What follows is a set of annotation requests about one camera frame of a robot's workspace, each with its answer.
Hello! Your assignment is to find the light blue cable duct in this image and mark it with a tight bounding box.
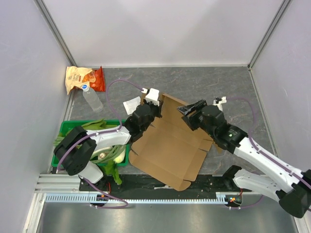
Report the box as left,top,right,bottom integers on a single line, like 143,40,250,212
45,193,229,204

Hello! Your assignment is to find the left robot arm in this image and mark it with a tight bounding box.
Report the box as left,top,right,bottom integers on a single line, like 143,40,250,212
54,100,163,191

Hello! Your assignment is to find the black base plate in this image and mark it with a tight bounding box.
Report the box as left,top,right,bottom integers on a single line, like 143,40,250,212
95,174,240,199

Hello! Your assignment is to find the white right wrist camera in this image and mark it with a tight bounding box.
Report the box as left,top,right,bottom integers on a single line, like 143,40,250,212
213,96,227,111

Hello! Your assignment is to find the brown cardboard box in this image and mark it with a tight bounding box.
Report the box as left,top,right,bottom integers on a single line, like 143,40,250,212
129,94,215,191

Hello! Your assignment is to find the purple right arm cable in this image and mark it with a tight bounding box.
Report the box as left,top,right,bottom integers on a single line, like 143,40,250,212
225,97,311,209

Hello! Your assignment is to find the clear plastic water bottle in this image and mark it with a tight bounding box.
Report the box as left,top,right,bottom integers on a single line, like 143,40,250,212
82,84,104,113

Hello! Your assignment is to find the white green bok choy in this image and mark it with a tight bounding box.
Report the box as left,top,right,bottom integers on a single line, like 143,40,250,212
90,145,126,164

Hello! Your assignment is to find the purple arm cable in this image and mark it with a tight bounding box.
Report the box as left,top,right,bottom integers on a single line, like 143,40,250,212
225,97,311,209
56,79,146,209

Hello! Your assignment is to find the red chip bag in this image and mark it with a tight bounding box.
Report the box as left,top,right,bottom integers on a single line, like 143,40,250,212
83,67,106,92

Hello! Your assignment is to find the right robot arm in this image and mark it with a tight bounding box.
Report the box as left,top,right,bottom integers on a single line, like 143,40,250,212
177,97,311,218

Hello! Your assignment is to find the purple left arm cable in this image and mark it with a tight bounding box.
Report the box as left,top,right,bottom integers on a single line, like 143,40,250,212
56,79,146,209

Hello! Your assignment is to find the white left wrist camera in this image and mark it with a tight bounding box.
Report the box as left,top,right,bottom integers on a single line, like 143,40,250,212
141,88,160,106

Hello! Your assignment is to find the beige chip bag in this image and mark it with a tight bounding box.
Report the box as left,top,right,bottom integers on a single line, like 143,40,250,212
65,66,93,95

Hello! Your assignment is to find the white paper packet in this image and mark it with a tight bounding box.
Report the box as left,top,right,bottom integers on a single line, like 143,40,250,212
123,97,141,116

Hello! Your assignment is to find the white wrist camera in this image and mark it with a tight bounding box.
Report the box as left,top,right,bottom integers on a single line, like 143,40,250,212
141,88,160,106
213,96,227,111

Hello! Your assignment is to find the green leafy lettuce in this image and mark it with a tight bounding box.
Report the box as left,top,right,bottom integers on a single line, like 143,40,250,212
100,160,122,185

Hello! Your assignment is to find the green long beans bundle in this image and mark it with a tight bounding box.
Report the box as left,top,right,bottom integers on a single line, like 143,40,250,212
52,133,126,167

